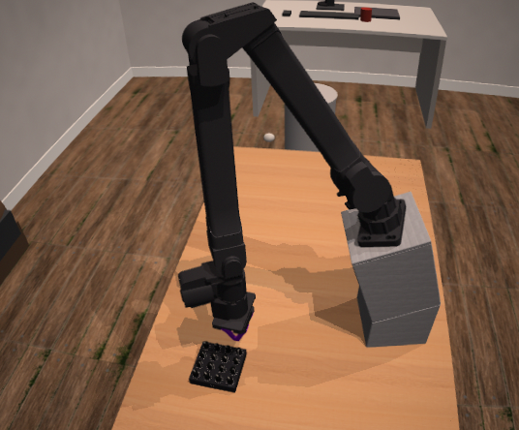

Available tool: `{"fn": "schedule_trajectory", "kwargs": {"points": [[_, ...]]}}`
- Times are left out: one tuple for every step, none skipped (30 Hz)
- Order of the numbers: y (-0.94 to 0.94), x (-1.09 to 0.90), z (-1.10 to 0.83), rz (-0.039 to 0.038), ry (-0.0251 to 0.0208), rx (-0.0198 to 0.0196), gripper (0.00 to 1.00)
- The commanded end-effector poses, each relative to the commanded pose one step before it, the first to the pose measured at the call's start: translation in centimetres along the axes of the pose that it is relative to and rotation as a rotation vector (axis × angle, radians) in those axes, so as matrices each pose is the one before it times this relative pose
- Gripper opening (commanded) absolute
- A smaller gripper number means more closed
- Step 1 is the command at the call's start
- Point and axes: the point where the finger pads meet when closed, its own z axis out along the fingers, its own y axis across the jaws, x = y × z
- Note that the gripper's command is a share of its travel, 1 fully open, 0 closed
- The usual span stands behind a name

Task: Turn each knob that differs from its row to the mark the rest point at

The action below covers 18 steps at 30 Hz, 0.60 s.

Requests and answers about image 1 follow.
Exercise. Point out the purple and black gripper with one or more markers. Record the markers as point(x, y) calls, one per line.
point(240, 313)

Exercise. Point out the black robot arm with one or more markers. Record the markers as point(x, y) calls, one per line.
point(253, 28)

